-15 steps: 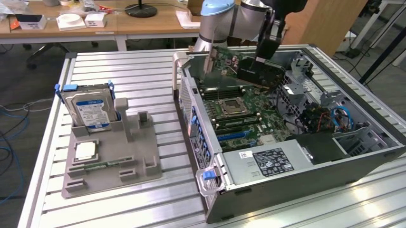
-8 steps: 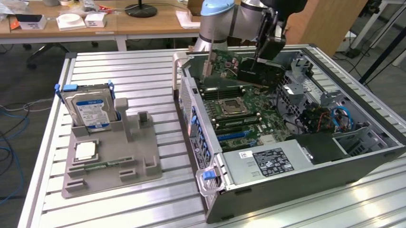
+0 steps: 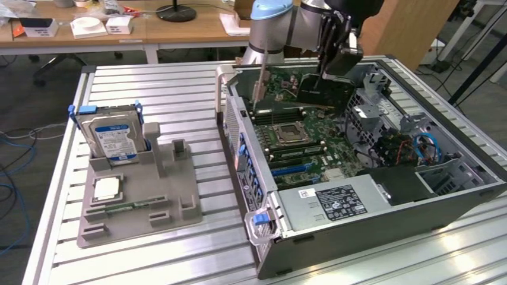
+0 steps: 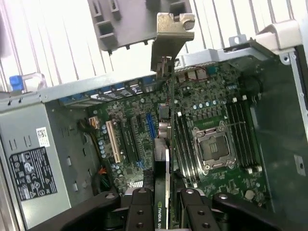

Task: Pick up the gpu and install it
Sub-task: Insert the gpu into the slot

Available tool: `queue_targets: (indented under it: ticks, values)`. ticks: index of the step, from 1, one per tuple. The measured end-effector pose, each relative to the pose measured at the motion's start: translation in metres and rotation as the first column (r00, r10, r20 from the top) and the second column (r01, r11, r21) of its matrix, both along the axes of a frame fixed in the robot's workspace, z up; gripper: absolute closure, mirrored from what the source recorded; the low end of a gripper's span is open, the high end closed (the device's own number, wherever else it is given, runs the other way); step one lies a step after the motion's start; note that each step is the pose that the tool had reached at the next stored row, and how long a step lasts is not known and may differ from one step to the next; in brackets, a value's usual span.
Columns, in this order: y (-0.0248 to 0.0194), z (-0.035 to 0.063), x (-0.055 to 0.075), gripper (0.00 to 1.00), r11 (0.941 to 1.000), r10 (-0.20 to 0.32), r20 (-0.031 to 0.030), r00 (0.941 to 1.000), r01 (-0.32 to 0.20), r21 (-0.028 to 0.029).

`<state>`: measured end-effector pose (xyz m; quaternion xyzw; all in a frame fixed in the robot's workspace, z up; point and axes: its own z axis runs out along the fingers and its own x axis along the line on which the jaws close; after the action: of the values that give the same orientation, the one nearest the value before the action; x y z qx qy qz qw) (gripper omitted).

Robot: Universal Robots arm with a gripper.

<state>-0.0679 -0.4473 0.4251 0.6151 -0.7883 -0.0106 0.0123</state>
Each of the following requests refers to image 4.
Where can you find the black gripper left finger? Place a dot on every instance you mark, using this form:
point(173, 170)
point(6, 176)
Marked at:
point(139, 211)

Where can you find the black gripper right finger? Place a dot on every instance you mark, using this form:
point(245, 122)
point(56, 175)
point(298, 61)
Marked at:
point(197, 211)

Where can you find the silver chipset heatsink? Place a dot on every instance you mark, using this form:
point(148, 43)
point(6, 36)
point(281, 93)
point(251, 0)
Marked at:
point(138, 184)

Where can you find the silver coin cell battery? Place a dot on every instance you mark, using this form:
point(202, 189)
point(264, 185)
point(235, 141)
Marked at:
point(249, 193)

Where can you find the black RAM slot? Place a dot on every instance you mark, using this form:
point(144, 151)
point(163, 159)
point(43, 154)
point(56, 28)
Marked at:
point(242, 134)
point(190, 149)
point(186, 149)
point(247, 134)
point(193, 149)
point(237, 134)
point(251, 134)

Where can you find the metal CPU socket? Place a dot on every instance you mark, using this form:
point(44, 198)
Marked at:
point(214, 146)

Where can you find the long black expansion slot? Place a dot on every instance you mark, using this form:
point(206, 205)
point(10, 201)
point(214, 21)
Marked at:
point(127, 142)
point(136, 139)

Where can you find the white expansion slot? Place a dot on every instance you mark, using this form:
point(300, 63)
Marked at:
point(113, 142)

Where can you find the blue expansion slot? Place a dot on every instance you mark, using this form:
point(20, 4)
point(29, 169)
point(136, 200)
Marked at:
point(150, 125)

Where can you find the white power connector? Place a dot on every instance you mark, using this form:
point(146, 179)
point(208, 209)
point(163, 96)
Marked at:
point(93, 122)

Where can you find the green motherboard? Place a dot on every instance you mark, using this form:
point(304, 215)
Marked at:
point(216, 91)

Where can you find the grey power supply unit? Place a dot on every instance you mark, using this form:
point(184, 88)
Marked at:
point(24, 134)

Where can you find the open grey PC case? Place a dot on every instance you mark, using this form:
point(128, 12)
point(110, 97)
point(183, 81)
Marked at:
point(209, 54)

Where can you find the blue case latch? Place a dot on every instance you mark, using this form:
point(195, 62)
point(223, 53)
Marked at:
point(16, 83)

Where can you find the grey plastic parts rack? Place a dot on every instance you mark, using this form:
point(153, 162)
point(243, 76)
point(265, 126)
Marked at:
point(127, 31)

